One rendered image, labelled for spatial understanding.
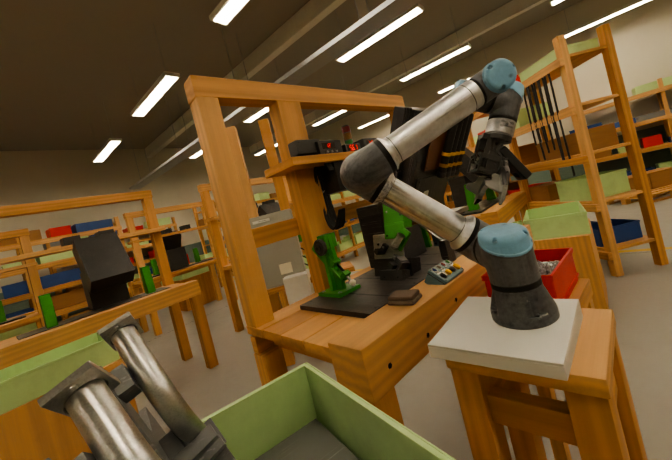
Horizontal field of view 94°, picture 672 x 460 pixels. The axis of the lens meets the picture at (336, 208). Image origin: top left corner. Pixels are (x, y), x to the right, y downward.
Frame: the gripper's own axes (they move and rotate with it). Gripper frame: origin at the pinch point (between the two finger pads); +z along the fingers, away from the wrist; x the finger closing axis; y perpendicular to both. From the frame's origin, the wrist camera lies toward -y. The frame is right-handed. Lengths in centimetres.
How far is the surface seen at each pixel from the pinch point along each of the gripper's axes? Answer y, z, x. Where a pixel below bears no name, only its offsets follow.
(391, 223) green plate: 15, 13, -55
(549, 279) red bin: -24.6, 16.9, -2.8
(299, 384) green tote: 42, 49, 24
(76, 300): 469, 301, -493
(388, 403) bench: 17, 59, 6
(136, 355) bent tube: 64, 35, 50
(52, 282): 502, 268, -470
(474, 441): -4, 60, 13
